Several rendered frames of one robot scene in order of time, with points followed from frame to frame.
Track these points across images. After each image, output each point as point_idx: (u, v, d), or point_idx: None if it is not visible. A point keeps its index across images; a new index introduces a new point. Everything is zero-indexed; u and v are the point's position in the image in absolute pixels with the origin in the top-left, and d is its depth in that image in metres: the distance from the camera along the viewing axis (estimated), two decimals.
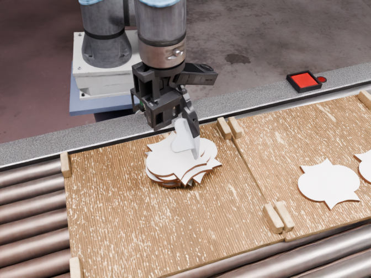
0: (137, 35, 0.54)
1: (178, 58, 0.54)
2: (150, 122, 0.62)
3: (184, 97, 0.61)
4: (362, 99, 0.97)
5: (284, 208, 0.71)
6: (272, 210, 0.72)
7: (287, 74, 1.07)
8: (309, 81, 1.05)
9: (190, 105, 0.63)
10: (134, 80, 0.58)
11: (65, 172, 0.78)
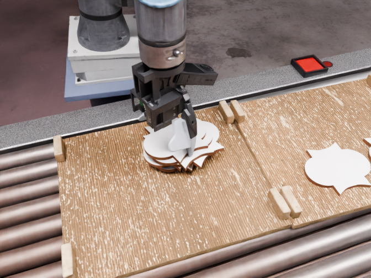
0: (137, 36, 0.54)
1: (178, 59, 0.54)
2: (150, 123, 0.62)
3: (184, 97, 0.61)
4: (370, 83, 0.92)
5: (291, 193, 0.66)
6: (277, 195, 0.68)
7: (292, 58, 1.02)
8: (315, 66, 1.00)
9: (190, 106, 0.63)
10: (134, 81, 0.58)
11: (59, 156, 0.74)
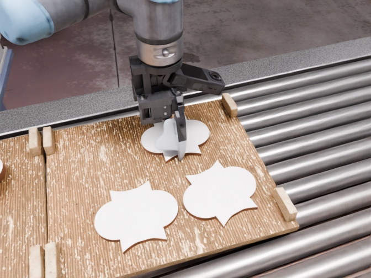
0: None
1: (167, 59, 0.54)
2: (140, 115, 0.63)
3: (177, 100, 0.61)
4: (224, 104, 0.79)
5: (53, 253, 0.53)
6: (42, 254, 0.54)
7: None
8: None
9: (184, 109, 0.63)
10: (131, 71, 0.60)
11: None
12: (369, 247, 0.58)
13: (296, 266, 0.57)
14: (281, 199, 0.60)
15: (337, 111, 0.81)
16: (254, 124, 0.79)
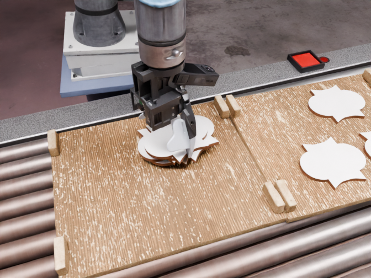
0: (137, 35, 0.54)
1: (176, 59, 0.54)
2: (149, 122, 0.62)
3: (184, 98, 0.61)
4: (367, 78, 0.92)
5: (286, 187, 0.66)
6: (273, 189, 0.67)
7: (289, 54, 1.02)
8: (312, 62, 1.00)
9: (189, 106, 0.63)
10: (134, 80, 0.58)
11: (53, 150, 0.73)
12: None
13: None
14: None
15: None
16: None
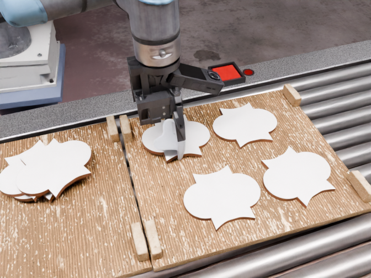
0: None
1: (164, 59, 0.54)
2: (139, 116, 0.63)
3: (175, 100, 0.61)
4: (286, 95, 0.82)
5: (154, 229, 0.56)
6: (141, 231, 0.58)
7: (208, 66, 0.92)
8: (232, 75, 0.90)
9: (183, 109, 0.63)
10: (130, 72, 0.60)
11: None
12: None
13: None
14: (358, 181, 0.63)
15: None
16: (314, 113, 0.83)
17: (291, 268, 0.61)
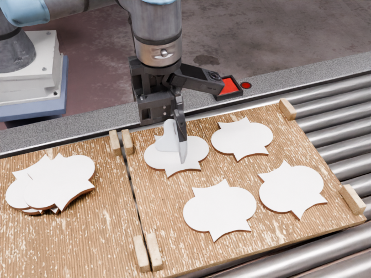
0: None
1: (165, 59, 0.54)
2: (139, 115, 0.63)
3: (176, 100, 0.61)
4: (282, 108, 0.86)
5: (155, 242, 0.60)
6: (143, 244, 0.61)
7: None
8: (230, 88, 0.94)
9: (183, 109, 0.63)
10: (131, 71, 0.60)
11: None
12: None
13: (366, 254, 0.63)
14: (349, 194, 0.67)
15: None
16: (309, 127, 0.86)
17: None
